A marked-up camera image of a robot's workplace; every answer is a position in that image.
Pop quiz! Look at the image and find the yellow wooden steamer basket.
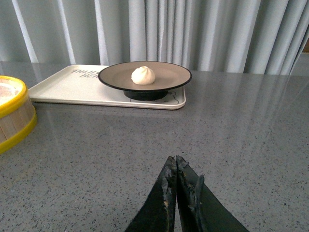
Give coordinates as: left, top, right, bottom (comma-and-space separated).
0, 75, 37, 153

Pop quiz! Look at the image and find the grey pleated curtain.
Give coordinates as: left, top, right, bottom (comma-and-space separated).
0, 0, 309, 75

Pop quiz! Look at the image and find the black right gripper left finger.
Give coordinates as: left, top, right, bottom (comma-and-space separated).
126, 157, 177, 232

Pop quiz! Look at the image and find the brown cardboard box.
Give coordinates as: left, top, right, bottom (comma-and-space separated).
303, 39, 309, 53

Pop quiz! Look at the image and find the brown plate with black rim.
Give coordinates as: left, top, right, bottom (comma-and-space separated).
98, 61, 192, 101

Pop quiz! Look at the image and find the white steamed bun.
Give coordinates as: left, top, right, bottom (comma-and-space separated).
131, 66, 155, 85

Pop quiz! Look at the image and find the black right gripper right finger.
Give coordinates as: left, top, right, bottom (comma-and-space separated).
176, 156, 247, 232

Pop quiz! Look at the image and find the cream bear-print tray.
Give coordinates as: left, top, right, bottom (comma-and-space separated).
29, 65, 186, 110

